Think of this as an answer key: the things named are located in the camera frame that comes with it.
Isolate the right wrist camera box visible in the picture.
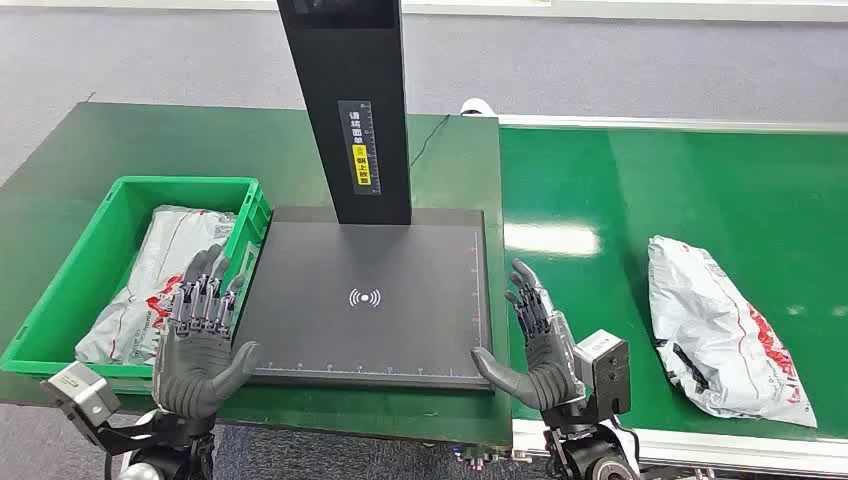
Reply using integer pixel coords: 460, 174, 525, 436
572, 329, 632, 417

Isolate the black inbound scanner machine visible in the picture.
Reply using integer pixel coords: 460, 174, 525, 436
220, 0, 497, 397

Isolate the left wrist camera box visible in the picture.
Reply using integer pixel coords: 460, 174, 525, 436
40, 360, 123, 448

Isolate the green plastic crate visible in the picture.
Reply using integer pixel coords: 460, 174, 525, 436
0, 175, 274, 399

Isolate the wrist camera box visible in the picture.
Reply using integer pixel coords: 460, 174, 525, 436
40, 360, 123, 448
572, 329, 632, 417

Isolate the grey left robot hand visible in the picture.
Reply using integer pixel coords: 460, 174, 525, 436
152, 243, 261, 421

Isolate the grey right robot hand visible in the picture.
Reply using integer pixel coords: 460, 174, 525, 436
471, 258, 588, 413

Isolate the black yellow label sticker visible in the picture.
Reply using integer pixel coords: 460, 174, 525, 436
337, 99, 383, 197

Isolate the flat white grey mailer package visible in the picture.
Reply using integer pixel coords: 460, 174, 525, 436
74, 205, 238, 367

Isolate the white grey mailer package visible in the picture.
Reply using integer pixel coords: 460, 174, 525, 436
74, 205, 238, 367
647, 235, 819, 429

